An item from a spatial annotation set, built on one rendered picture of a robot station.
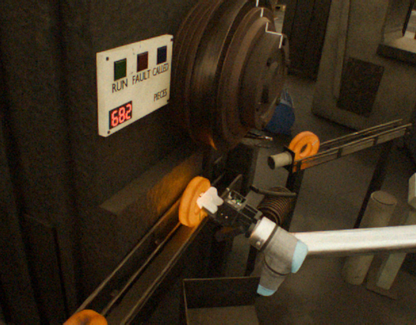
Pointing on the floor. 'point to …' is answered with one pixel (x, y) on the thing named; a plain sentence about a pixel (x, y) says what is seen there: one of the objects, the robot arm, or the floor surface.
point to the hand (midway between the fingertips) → (196, 196)
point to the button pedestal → (389, 290)
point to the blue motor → (282, 116)
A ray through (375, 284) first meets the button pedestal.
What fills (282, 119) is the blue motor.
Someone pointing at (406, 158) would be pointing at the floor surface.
